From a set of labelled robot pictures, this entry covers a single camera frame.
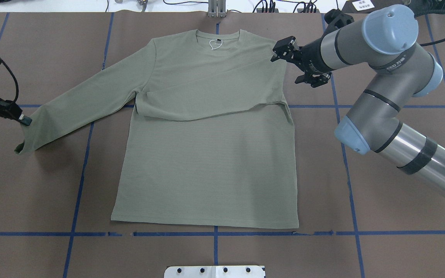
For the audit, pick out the white shirt tag loop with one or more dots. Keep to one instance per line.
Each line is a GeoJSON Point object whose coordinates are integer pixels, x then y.
{"type": "Point", "coordinates": [215, 44]}

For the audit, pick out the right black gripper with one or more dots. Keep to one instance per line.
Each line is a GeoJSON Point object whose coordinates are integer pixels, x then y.
{"type": "Point", "coordinates": [312, 55]}

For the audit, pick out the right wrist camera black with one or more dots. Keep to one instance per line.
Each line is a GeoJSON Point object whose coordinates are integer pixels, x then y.
{"type": "Point", "coordinates": [336, 19]}

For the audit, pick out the aluminium frame post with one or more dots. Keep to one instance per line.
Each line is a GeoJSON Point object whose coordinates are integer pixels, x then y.
{"type": "Point", "coordinates": [217, 8]}

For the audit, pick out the olive green long-sleeve shirt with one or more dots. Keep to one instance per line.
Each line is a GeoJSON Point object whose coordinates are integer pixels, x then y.
{"type": "Point", "coordinates": [211, 137]}

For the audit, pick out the white camera mast base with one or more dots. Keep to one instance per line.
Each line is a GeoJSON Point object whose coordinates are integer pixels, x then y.
{"type": "Point", "coordinates": [224, 271]}

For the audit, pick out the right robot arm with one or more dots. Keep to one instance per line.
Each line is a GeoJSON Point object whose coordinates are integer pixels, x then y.
{"type": "Point", "coordinates": [386, 40]}

